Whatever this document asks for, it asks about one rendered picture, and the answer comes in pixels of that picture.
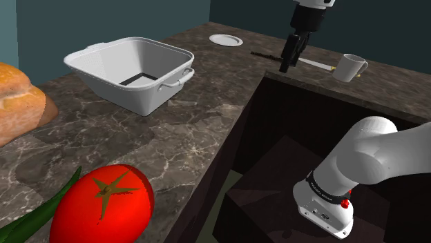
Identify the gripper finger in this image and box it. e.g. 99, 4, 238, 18
290, 32, 312, 67
278, 34, 302, 74

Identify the long knife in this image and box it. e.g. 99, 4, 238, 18
250, 50, 361, 78

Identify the white mug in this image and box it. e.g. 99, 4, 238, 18
332, 53, 370, 84

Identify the white plate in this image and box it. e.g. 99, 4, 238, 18
209, 34, 244, 48

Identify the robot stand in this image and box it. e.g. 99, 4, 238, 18
211, 134, 431, 243

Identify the red tomato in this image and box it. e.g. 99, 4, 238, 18
49, 164, 155, 243

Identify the bread loaf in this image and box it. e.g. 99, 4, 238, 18
0, 61, 59, 148

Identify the green long leaf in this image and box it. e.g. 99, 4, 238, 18
0, 166, 83, 243

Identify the white square tub with handles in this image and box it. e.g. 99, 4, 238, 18
63, 36, 195, 117

